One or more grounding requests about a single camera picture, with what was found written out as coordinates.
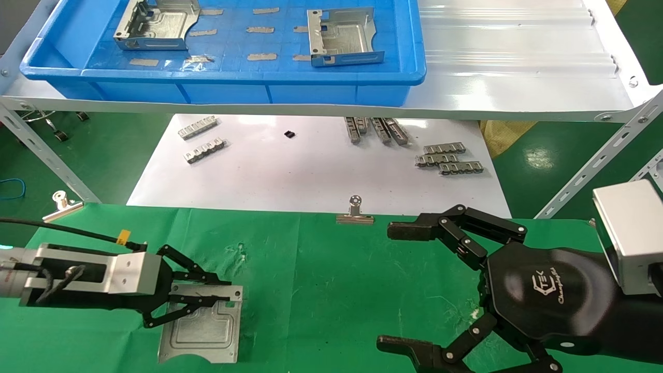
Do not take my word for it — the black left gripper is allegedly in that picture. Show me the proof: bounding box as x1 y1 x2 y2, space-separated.
23 244 233 329

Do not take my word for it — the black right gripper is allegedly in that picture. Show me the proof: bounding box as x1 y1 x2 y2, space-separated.
377 204 630 373

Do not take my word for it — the sheet metal bracket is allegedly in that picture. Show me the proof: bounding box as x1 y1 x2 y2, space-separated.
157 283 244 365
113 0 202 51
307 7 385 67

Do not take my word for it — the green table cloth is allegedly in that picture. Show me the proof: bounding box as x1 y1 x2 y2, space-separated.
0 201 663 373

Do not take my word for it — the silver binder clip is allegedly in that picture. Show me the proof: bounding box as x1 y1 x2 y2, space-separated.
41 190 84 224
336 195 375 225

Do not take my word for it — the white paper sheet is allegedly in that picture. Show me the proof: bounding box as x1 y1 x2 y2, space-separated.
126 114 513 220

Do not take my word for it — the yellow woven sack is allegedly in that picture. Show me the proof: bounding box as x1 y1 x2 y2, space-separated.
479 120 540 159

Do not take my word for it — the perforated steel shelf strut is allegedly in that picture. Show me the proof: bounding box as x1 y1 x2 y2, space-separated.
0 101 102 204
534 91 663 220
629 149 663 190

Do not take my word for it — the blue plastic tray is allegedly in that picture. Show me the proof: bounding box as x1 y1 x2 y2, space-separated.
20 0 427 107

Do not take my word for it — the chair base with casters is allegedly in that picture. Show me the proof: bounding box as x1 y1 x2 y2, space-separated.
23 110 90 143

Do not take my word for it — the white metal shelf board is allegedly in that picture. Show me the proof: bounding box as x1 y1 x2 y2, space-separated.
0 0 663 124

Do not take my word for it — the black cable with yellow tag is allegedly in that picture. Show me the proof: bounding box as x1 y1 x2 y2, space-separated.
0 217 149 252

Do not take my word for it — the blue cable loop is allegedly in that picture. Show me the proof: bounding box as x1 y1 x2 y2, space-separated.
0 178 26 202

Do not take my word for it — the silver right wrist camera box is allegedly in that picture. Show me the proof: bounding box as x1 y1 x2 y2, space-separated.
593 179 663 297

